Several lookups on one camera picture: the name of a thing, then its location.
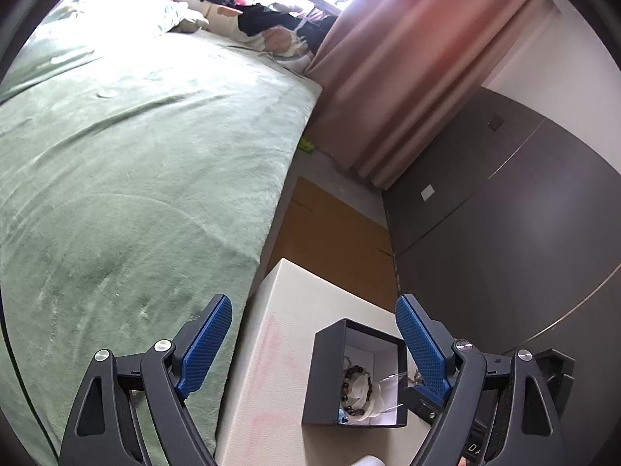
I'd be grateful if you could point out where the green pillow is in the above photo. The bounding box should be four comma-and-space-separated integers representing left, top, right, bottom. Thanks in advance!
144, 0, 210, 34

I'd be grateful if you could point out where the clothes pile on bed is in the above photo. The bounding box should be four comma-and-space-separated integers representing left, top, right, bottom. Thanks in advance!
197, 0, 337, 71

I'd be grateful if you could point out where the dark wardrobe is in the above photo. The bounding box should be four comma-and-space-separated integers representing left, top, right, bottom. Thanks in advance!
383, 89, 620, 465

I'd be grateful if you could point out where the person right hand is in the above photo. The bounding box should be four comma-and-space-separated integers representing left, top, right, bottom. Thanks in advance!
350, 456, 385, 466

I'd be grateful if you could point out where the black jewelry box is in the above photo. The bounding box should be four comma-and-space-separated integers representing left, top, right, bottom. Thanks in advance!
302, 319, 408, 428

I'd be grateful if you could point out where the green toy on floor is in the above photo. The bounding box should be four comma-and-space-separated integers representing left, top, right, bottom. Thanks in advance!
298, 138, 315, 154

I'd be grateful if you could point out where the white wall socket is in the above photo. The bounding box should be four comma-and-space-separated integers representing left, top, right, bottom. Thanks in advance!
421, 184, 435, 202

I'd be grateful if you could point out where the green bed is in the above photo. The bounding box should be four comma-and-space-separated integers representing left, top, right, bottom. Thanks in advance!
1, 0, 321, 465

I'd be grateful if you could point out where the brown cardboard sheet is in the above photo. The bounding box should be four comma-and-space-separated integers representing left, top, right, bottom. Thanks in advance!
269, 178, 398, 311

